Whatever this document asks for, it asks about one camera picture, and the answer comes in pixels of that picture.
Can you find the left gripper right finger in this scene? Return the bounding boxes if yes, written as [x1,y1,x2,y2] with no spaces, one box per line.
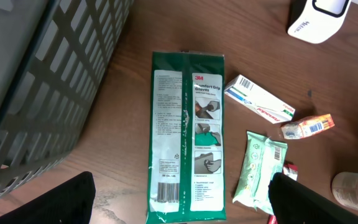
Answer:
[268,173,358,224]

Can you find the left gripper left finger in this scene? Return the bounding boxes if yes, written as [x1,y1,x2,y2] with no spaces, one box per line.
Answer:
[0,171,96,224]

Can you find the red stick sachet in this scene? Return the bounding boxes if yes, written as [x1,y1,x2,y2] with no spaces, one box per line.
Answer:
[267,162,298,224]

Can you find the teal snack packet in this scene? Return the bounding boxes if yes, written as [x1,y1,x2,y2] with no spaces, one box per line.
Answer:
[232,131,288,215]

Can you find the green lid jar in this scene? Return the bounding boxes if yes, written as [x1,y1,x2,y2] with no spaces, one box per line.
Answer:
[331,172,358,210]

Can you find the orange small box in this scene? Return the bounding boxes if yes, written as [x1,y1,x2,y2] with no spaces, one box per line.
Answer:
[281,114,335,139]

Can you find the white green box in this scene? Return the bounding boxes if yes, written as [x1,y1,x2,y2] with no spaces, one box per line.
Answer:
[224,75,295,124]

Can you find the large green box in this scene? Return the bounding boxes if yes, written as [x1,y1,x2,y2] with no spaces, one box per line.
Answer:
[146,52,226,223]

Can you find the grey plastic mesh basket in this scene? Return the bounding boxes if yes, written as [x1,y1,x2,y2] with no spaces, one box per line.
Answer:
[0,0,133,198]

